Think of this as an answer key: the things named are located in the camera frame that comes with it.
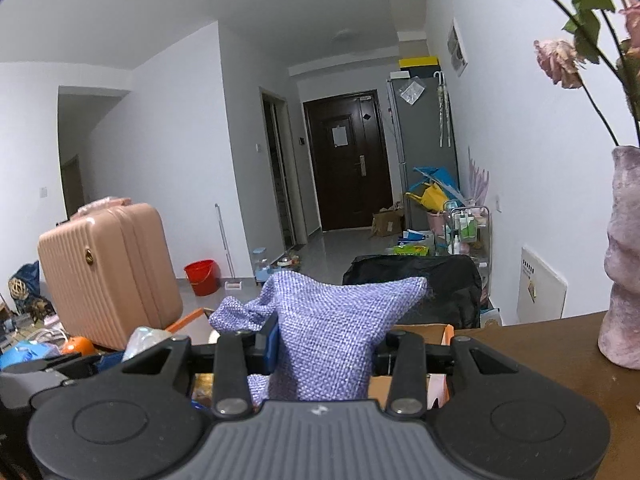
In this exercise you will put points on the white mop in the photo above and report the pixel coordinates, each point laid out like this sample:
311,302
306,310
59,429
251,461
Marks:
226,251

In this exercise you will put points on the pink textured vase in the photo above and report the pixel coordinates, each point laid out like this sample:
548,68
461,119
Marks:
625,260

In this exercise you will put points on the black bag on chair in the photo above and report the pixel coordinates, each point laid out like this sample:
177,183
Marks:
450,285

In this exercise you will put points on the rolling cart with bottles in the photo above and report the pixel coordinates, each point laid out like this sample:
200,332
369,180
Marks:
467,230

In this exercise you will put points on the grey refrigerator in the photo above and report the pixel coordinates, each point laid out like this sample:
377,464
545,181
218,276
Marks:
425,130

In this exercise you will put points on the white flat panel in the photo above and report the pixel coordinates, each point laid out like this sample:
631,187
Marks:
542,290

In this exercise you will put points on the yellow and black box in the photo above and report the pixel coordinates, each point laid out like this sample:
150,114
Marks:
417,61

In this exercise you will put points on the woven rattan ball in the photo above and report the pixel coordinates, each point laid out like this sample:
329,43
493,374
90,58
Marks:
17,289

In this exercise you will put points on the red plastic bucket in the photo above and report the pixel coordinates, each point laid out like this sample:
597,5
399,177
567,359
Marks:
201,280

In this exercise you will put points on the purple woven pouch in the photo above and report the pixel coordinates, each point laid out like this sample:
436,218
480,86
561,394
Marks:
325,330

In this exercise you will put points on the clear bag on refrigerator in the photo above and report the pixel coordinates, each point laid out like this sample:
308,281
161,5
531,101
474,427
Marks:
411,92

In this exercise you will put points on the yellow bag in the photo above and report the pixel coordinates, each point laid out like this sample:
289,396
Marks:
434,197

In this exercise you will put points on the pink ribbed suitcase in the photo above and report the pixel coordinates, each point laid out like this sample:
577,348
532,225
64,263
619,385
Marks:
110,275

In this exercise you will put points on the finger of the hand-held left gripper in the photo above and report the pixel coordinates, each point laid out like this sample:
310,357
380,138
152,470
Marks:
109,361

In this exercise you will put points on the pink bin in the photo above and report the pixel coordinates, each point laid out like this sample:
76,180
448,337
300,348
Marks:
437,222

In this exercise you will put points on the white wall panel box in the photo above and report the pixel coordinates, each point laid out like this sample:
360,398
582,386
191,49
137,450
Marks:
456,47

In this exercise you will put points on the brown cardboard box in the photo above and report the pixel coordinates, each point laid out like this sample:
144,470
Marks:
387,222

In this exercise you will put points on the pile of colourful packets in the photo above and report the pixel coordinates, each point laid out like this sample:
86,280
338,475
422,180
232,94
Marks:
412,249

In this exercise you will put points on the blue pet feeder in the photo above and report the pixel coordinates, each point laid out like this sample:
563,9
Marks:
262,267

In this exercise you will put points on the crumpled clear plastic bag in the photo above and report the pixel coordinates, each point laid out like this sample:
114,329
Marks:
145,340

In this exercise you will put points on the dark side door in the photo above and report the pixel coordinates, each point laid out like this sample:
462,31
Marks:
280,175

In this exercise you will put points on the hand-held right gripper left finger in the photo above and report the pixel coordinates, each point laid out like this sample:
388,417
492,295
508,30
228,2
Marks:
273,347

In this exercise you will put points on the red cardboard box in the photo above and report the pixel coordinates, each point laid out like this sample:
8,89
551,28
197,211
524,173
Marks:
382,392

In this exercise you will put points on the blue tissue pack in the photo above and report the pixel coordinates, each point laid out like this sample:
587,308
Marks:
25,353

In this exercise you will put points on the blue folding rack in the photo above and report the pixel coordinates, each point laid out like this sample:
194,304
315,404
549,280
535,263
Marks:
440,175

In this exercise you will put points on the bunch of dried pink roses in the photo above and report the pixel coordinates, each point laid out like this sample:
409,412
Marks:
557,60

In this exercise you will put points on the dark brown entrance door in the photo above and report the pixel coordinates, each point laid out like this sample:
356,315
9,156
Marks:
350,185

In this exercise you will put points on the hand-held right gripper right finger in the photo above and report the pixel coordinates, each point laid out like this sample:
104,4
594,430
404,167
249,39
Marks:
382,360

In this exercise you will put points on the orange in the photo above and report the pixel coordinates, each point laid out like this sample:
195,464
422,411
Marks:
79,346

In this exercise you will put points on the white paper notice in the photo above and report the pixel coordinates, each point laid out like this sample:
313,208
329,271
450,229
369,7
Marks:
339,136

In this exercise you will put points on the dark blue bag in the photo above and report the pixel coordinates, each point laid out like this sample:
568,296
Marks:
31,274

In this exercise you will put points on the folded white umbrella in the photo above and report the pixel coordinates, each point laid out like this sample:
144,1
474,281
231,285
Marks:
442,110

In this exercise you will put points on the pink pampas decoration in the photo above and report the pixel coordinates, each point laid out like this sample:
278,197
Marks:
479,175

